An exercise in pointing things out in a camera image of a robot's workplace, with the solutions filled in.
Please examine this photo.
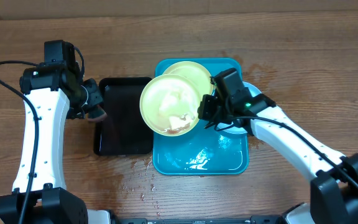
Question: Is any light blue plate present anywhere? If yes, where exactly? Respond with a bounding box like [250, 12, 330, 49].
[219, 81, 264, 135]

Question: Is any green and orange sponge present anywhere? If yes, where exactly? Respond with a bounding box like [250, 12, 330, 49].
[87, 105, 108, 123]

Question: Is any yellow plate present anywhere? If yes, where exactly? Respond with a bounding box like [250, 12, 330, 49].
[139, 75, 201, 137]
[162, 61, 214, 96]

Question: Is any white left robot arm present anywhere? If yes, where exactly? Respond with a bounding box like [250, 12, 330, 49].
[0, 66, 111, 223]

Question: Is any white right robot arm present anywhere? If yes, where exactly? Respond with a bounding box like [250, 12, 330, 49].
[198, 88, 358, 223]

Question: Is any black rectangular water tray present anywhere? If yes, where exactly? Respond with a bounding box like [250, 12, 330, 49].
[93, 77, 154, 156]

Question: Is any teal plastic serving tray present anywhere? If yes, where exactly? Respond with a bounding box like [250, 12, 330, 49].
[152, 57, 250, 175]

